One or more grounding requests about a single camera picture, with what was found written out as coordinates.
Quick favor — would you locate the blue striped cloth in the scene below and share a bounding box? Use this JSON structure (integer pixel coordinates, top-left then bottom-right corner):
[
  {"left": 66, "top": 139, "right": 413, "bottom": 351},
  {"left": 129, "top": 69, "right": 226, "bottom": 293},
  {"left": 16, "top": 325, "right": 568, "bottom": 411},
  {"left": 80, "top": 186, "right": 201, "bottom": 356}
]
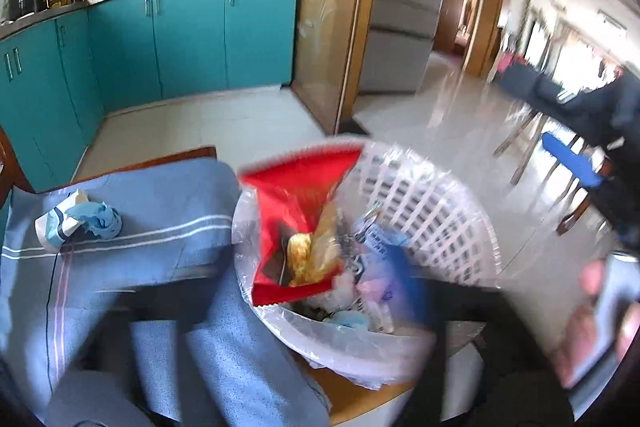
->
[{"left": 0, "top": 157, "right": 333, "bottom": 427}]

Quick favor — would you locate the wooden door frame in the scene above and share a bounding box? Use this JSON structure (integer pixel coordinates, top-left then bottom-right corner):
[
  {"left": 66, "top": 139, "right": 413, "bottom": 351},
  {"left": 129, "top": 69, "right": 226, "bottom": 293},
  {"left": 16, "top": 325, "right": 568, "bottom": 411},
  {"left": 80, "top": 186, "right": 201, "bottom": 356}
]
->
[{"left": 432, "top": 0, "right": 513, "bottom": 80}]

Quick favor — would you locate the dark cloth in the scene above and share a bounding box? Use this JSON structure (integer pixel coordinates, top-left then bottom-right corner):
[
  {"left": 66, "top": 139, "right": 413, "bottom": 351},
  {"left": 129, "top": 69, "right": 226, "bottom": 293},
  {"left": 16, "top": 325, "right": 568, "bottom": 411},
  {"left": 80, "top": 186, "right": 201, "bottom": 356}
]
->
[{"left": 500, "top": 63, "right": 618, "bottom": 120}]

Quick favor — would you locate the white plastic basket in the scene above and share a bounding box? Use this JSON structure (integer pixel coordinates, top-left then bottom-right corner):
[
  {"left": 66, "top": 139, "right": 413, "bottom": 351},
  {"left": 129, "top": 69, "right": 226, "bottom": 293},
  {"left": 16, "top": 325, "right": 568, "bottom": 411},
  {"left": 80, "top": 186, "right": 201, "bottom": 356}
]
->
[{"left": 232, "top": 139, "right": 502, "bottom": 390}]

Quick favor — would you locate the teal tissue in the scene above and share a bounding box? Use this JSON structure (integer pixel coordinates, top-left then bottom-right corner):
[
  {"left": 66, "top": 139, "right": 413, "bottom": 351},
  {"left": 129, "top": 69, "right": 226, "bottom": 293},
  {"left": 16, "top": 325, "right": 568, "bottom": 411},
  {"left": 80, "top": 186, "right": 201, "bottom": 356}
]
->
[{"left": 327, "top": 309, "right": 373, "bottom": 330}]

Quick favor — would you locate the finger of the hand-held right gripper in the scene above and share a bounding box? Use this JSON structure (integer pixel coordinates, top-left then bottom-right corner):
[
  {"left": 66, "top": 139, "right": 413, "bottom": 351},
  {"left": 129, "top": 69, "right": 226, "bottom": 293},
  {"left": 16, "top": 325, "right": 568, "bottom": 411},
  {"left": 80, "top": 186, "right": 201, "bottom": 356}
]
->
[{"left": 541, "top": 131, "right": 603, "bottom": 188}]

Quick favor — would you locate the paper cup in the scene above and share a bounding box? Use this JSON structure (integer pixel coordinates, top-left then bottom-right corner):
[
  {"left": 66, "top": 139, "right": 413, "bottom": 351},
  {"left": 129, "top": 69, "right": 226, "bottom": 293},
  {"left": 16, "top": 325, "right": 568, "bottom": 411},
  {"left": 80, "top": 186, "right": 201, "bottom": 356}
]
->
[{"left": 35, "top": 189, "right": 88, "bottom": 250}]

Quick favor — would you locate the round wooden table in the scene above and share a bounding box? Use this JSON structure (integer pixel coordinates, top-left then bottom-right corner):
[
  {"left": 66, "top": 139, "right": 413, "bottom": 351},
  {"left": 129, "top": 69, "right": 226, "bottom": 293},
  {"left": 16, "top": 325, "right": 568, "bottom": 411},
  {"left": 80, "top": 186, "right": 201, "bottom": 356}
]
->
[{"left": 300, "top": 322, "right": 488, "bottom": 427}]

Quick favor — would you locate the wooden framed glass door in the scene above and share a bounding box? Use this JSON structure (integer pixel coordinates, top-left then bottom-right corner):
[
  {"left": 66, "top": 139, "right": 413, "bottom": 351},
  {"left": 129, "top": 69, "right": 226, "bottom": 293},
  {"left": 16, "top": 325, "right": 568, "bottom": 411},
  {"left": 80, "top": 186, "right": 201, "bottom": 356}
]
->
[{"left": 279, "top": 0, "right": 386, "bottom": 135}]

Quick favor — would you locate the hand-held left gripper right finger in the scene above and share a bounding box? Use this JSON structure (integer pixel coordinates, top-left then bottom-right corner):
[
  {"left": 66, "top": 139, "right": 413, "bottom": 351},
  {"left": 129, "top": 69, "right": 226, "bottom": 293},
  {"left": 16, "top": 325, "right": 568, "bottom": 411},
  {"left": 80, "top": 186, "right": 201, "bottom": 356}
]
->
[{"left": 385, "top": 244, "right": 576, "bottom": 427}]

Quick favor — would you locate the white and blue toothpaste box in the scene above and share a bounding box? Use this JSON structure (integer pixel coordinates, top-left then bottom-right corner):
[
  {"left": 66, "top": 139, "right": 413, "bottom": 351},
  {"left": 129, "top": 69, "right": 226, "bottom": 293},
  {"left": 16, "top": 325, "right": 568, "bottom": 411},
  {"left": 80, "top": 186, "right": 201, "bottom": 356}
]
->
[{"left": 350, "top": 227, "right": 403, "bottom": 280}]

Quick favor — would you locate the teal kitchen cabinet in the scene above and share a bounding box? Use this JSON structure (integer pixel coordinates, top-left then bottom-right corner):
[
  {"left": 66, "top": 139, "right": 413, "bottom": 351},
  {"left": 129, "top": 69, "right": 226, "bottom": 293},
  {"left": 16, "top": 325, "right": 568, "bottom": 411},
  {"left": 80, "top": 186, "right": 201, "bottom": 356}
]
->
[{"left": 0, "top": 0, "right": 304, "bottom": 192}]

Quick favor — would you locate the crumpled blue cloth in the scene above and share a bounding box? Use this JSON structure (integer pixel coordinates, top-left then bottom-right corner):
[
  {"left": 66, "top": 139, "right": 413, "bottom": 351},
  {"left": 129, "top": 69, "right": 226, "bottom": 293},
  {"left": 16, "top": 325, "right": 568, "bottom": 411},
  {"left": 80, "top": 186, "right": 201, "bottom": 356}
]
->
[{"left": 65, "top": 202, "right": 123, "bottom": 240}]

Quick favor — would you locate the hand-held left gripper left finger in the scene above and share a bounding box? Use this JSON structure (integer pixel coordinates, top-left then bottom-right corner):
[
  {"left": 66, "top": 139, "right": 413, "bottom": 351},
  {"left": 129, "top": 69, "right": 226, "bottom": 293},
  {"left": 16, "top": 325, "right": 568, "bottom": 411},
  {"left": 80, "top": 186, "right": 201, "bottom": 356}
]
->
[{"left": 45, "top": 369, "right": 153, "bottom": 427}]

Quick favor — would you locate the red snack packet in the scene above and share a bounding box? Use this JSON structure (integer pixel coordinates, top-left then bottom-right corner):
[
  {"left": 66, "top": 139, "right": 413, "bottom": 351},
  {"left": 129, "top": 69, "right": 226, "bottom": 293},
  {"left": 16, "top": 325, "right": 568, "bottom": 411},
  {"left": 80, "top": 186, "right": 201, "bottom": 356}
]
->
[{"left": 237, "top": 147, "right": 363, "bottom": 308}]

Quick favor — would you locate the grey refrigerator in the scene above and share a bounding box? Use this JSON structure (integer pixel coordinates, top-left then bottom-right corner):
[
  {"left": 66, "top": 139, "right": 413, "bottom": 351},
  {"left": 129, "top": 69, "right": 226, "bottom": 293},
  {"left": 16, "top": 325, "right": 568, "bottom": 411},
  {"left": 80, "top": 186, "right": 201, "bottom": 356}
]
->
[{"left": 357, "top": 0, "right": 451, "bottom": 95}]

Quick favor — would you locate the person's right hand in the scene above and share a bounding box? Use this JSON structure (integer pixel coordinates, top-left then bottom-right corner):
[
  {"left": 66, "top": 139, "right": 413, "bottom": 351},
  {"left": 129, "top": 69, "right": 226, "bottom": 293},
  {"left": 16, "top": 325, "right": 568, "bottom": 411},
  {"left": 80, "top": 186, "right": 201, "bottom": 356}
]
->
[{"left": 552, "top": 257, "right": 610, "bottom": 390}]

